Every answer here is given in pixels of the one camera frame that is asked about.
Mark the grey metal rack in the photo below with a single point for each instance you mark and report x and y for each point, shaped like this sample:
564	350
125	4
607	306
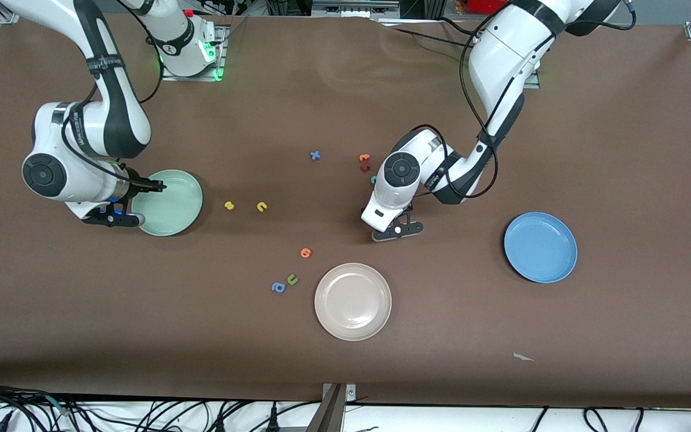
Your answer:
351	7

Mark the blue foam letter a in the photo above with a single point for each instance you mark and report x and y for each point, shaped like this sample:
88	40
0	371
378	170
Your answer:
278	288

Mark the black power plug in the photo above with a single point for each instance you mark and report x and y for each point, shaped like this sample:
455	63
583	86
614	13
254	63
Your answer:
272	420
219	423

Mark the small metal corner bracket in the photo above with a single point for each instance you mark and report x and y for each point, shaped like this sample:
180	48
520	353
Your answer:
351	393

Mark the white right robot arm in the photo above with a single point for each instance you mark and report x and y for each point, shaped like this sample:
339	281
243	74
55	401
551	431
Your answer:
45	174

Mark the beige plate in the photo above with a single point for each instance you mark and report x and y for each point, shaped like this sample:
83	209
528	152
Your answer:
352	302

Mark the torn white tape scrap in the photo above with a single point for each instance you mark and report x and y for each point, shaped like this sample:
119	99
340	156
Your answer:
520	357

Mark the brown table cover sheet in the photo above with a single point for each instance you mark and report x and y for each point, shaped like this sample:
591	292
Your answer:
621	180

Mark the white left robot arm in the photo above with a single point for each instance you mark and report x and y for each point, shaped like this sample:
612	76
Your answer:
501	54

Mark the aluminium profile post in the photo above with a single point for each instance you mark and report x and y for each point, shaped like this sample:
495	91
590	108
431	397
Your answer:
330	414

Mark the blue plate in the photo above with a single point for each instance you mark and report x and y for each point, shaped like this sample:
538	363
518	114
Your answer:
540	247

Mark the light green plate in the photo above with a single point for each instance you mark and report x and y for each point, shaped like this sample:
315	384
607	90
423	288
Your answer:
171	210

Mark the red box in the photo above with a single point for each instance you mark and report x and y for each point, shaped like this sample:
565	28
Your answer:
483	5

